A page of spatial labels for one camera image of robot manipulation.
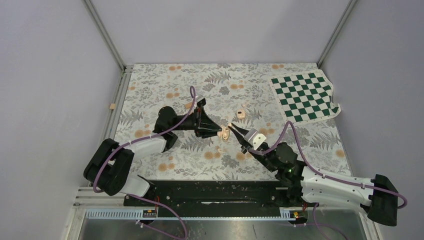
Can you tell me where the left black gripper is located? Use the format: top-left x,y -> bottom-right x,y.
170,107 -> 223,138

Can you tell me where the beige earbud charging case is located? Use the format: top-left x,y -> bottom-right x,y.
217,125 -> 231,142

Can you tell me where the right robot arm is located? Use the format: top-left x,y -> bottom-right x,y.
228,124 -> 399,227

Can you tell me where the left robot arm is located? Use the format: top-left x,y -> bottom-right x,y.
83,106 -> 222,206

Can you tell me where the beige square case with earbud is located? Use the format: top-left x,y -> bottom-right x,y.
236,109 -> 246,120

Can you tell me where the small cork cylinder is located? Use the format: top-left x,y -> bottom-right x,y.
184,102 -> 192,109

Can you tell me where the floral patterned table mat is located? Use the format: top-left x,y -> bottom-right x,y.
114,63 -> 351,181

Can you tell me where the green white checkerboard sheet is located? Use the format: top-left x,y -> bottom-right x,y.
268,69 -> 342,126

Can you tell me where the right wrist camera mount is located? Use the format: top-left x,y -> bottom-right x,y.
244,128 -> 267,150

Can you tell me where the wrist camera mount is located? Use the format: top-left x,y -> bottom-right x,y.
195,96 -> 207,108
244,128 -> 267,150

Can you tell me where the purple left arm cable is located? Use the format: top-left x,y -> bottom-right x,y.
92,85 -> 197,194

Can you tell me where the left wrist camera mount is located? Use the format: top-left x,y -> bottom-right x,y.
195,96 -> 207,108

